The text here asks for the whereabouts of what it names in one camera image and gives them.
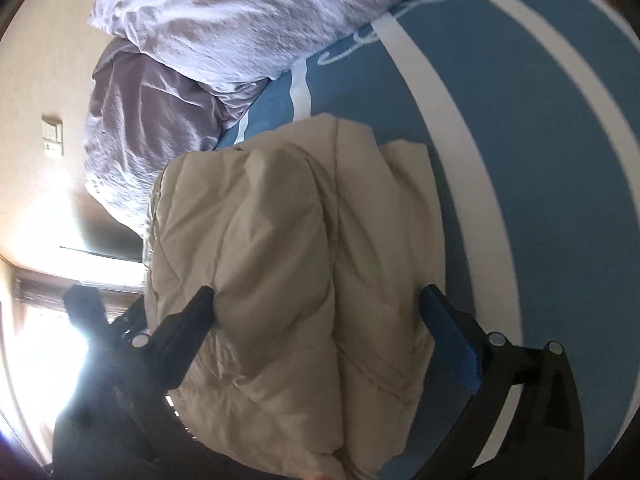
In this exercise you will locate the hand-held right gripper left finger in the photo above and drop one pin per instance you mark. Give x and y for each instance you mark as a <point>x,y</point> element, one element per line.
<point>197,317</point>

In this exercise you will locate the blue striped bed sheet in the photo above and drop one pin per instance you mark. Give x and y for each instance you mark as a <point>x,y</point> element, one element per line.
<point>525,160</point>

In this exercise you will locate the lavender duvet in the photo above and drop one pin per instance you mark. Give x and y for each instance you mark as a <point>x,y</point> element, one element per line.
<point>250,15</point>

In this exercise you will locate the white wall switch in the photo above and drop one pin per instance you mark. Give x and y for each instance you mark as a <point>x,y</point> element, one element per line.
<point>52,127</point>

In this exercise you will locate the window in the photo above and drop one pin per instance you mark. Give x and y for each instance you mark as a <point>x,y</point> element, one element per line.
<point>45,340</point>

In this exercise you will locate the white puffer jacket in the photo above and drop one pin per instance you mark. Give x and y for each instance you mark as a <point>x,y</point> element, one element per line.
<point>275,260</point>

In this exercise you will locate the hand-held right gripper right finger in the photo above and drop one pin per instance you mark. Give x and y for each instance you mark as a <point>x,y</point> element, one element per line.
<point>450,340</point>

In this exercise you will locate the lavender pillow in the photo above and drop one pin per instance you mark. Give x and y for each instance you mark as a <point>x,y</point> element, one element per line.
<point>145,125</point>

